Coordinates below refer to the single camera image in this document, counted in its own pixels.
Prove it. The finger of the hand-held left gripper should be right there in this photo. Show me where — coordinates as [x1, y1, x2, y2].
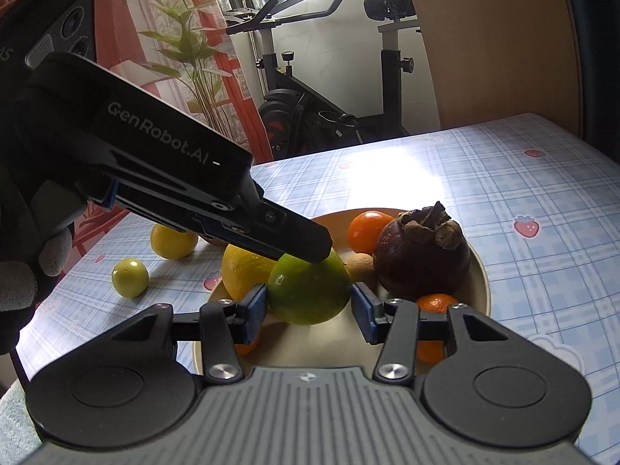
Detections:
[103, 177, 334, 263]

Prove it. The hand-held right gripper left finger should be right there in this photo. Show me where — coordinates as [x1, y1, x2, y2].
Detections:
[110, 283, 270, 382]

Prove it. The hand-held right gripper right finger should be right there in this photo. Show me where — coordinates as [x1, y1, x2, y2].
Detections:
[351, 282, 509, 383]

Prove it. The beige round plate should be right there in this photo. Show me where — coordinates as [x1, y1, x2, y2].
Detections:
[194, 208, 492, 379]

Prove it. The green citrus fruit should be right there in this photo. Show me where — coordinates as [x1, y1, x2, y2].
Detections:
[267, 248, 351, 326]

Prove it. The person's left hand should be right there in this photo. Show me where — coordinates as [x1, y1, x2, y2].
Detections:
[0, 84, 114, 357]

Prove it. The small orange tangerine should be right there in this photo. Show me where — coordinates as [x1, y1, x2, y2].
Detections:
[415, 293, 460, 364]
[348, 210, 396, 257]
[235, 324, 263, 355]

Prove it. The yellow orange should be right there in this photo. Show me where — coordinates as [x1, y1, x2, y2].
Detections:
[222, 243, 278, 301]

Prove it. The small brown longan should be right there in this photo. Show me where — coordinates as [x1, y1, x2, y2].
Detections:
[350, 252, 378, 292]

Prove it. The dark purple mangosteen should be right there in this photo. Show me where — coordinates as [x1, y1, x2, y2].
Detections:
[373, 201, 471, 301]

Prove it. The yellow lemon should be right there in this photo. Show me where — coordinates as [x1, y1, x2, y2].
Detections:
[150, 223, 199, 260]

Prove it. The small green round fruit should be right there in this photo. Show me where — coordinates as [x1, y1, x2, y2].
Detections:
[112, 258, 150, 298]

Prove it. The black exercise bike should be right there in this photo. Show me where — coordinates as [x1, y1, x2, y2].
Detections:
[225, 0, 422, 162]

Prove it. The blue plaid tablecloth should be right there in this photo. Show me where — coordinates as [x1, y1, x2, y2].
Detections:
[14, 112, 620, 446]

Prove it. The wooden cabinet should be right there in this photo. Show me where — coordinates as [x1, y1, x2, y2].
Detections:
[400, 0, 585, 137]

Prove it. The light teal towel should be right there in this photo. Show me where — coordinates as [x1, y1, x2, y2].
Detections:
[0, 382, 45, 465]

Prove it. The dark blue curtain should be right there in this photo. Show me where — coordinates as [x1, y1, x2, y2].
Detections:
[557, 0, 620, 160]

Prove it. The wall poster with plants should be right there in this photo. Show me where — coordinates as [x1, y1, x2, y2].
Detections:
[0, 0, 265, 257]

